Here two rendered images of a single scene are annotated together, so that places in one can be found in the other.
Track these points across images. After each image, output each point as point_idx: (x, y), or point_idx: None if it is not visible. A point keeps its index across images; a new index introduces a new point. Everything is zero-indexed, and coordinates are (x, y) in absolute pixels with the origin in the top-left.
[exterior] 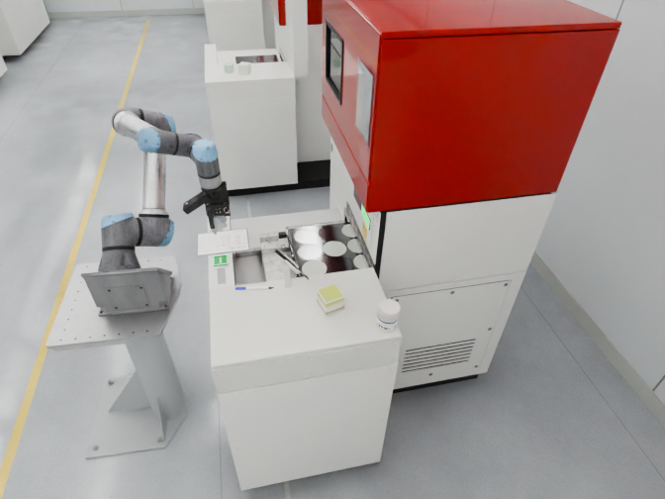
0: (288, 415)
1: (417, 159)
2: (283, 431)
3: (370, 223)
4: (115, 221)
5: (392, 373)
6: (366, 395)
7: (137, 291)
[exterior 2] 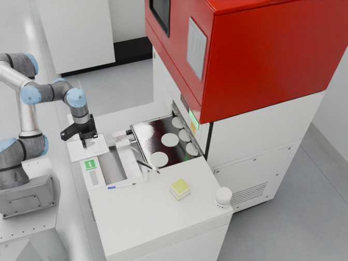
0: None
1: (236, 87)
2: None
3: (199, 125)
4: (4, 148)
5: (225, 230)
6: (207, 244)
7: (31, 199)
